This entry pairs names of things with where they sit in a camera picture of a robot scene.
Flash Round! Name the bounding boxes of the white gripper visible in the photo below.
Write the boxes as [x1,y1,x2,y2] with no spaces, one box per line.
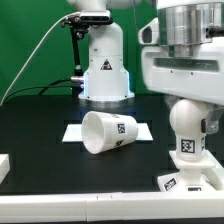
[141,43,224,135]

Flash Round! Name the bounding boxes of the white lamp bulb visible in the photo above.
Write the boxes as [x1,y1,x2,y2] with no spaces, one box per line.
[169,99,208,161]

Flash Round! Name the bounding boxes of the white lamp base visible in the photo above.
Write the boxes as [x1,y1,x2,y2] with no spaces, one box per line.
[157,150,224,192]

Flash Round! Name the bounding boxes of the white lamp shade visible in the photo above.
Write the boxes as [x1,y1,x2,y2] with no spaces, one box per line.
[81,111,138,154]

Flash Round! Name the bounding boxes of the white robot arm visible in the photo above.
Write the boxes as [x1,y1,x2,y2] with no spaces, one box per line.
[67,0,224,134]

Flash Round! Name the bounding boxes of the white flat plate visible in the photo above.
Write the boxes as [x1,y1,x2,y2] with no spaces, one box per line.
[62,123,153,143]

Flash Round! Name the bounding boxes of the black cables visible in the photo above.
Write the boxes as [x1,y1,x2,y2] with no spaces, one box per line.
[6,78,84,101]

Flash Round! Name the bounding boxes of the black camera on stand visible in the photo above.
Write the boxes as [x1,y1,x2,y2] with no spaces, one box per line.
[61,10,113,94]

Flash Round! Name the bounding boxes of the white cable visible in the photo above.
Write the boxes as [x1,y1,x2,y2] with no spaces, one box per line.
[0,12,81,106]

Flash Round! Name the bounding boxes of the white left wall bar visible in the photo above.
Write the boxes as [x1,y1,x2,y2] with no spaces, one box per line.
[0,154,10,184]

